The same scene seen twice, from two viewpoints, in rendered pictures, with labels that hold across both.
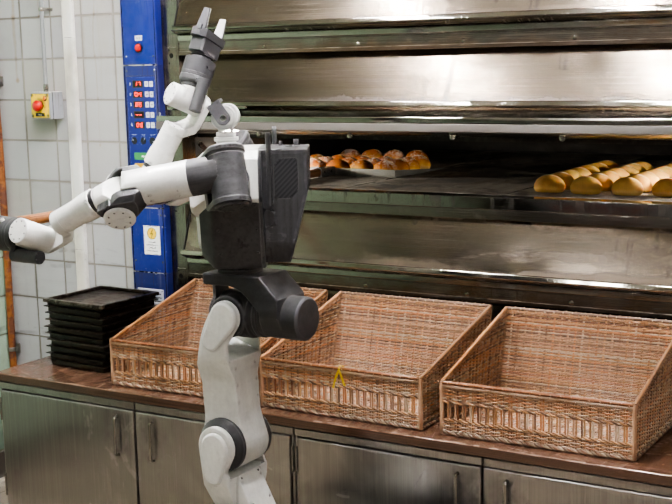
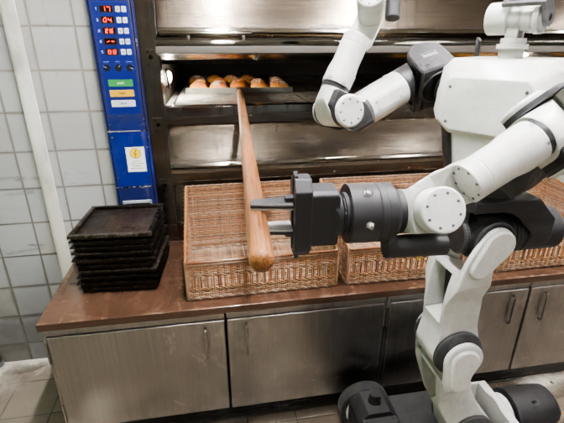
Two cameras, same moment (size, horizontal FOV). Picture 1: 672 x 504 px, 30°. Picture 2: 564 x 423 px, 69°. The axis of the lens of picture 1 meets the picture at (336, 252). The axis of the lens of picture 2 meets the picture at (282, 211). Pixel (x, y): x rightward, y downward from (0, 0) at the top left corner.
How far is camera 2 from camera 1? 310 cm
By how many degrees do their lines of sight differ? 42
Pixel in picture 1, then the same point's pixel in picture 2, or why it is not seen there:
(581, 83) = not seen: hidden behind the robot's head
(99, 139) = (54, 68)
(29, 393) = (87, 332)
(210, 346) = (481, 276)
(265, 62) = not seen: outside the picture
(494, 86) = (451, 18)
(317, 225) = (294, 132)
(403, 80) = not seen: hidden behind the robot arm
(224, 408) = (464, 323)
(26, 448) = (89, 379)
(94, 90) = (41, 15)
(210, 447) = (464, 363)
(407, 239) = (369, 135)
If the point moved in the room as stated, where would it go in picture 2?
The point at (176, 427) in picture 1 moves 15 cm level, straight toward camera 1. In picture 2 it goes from (273, 321) to (305, 340)
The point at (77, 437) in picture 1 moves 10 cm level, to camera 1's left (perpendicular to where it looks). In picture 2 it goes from (156, 355) to (128, 369)
